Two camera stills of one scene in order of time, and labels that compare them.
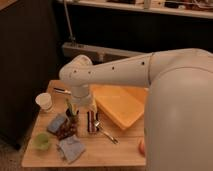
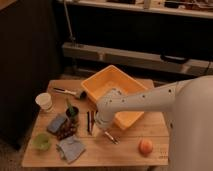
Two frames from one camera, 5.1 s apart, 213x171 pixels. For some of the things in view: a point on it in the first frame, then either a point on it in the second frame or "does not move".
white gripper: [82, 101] to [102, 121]
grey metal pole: [71, 37] does not move
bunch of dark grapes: [68, 129] does not move
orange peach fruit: [141, 148] does not move
